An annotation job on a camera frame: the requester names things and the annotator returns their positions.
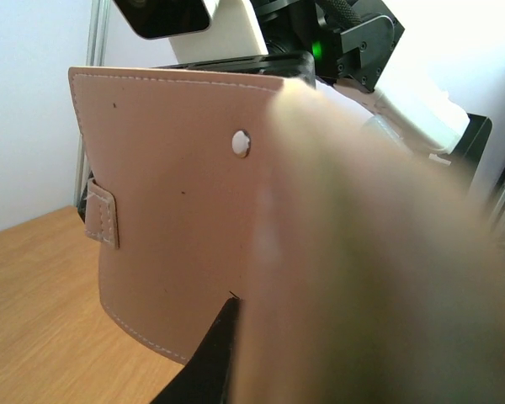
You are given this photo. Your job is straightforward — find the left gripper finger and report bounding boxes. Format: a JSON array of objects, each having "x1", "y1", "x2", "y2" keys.
[{"x1": 152, "y1": 296, "x2": 242, "y2": 404}]

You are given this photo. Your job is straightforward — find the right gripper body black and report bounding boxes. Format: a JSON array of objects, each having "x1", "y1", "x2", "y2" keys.
[{"x1": 157, "y1": 50, "x2": 316, "y2": 88}]

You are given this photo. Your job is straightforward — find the pink card holder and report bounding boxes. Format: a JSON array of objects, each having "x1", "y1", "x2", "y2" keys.
[{"x1": 67, "y1": 66, "x2": 505, "y2": 404}]

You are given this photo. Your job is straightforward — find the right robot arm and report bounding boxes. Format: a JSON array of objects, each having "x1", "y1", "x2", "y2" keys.
[{"x1": 123, "y1": 1, "x2": 492, "y2": 176}]

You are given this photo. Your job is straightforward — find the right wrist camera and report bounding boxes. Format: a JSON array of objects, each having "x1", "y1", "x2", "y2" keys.
[{"x1": 114, "y1": 0, "x2": 268, "y2": 64}]

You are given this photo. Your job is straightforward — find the left aluminium corner post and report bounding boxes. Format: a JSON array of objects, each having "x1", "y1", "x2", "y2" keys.
[{"x1": 69, "y1": 1, "x2": 111, "y2": 207}]

